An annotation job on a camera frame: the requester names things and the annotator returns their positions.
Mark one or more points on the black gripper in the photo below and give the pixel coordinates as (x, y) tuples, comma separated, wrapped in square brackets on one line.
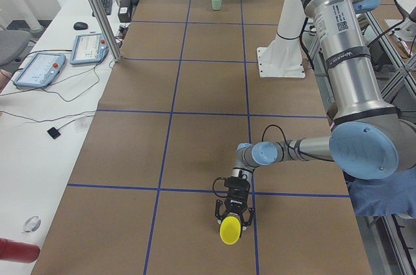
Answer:
[(236, 203)]

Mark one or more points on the yellow plastic cup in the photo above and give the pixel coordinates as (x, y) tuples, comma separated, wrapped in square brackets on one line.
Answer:
[(230, 230)]

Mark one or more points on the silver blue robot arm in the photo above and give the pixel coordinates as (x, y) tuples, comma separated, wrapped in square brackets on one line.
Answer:
[(370, 142)]

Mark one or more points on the green plastic cup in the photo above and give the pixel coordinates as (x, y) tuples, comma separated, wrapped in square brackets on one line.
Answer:
[(216, 4)]

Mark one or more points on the blue cloth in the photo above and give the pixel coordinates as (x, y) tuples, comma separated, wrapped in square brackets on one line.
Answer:
[(393, 195)]

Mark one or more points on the small black square device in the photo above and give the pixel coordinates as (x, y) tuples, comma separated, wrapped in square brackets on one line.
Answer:
[(53, 132)]

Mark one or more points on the clear plastic wrapper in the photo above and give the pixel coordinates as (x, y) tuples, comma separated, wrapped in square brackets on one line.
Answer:
[(31, 224)]

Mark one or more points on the red cylinder object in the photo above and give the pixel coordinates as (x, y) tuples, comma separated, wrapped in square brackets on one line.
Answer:
[(20, 252)]

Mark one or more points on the far blue teach pendant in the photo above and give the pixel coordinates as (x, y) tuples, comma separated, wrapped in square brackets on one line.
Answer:
[(88, 49)]

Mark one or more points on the blue teach pendant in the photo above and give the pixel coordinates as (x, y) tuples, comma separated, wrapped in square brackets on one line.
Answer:
[(41, 70), (88, 49)]

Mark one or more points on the black power adapter box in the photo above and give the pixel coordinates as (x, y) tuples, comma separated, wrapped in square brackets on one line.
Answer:
[(124, 11)]

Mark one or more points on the near blue teach pendant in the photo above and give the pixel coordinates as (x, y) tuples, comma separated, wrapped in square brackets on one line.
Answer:
[(41, 70)]

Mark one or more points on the black computer mouse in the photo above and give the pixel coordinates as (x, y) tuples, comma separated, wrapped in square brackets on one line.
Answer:
[(80, 26)]

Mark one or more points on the grey office chair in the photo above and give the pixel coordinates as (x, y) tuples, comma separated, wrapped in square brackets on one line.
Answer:
[(15, 45)]

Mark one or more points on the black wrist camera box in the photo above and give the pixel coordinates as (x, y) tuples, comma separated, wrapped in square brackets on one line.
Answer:
[(237, 183)]

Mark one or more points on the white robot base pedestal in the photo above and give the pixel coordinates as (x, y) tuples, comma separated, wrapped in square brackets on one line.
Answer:
[(282, 58)]

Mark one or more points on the aluminium frame post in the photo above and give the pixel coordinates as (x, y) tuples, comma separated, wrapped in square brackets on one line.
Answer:
[(106, 28)]

